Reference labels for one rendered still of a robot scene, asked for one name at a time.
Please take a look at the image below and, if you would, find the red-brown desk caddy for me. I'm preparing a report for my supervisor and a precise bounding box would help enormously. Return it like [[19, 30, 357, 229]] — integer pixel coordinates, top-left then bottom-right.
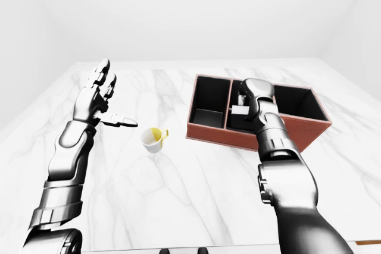
[[185, 73, 332, 153]]

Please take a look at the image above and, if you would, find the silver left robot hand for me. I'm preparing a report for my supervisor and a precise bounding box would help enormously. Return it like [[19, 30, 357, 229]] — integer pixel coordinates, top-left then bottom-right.
[[72, 58, 139, 128]]

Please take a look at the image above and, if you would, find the small white grey book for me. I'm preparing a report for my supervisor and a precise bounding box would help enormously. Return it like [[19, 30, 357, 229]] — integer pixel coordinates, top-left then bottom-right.
[[230, 94, 250, 115]]

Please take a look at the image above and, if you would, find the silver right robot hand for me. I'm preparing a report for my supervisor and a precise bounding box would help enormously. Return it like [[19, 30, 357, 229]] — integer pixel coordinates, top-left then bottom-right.
[[237, 77, 276, 121]]

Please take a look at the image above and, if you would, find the white and yellow mug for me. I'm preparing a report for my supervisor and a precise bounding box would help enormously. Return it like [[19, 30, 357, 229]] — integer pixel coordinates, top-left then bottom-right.
[[140, 127, 170, 154]]

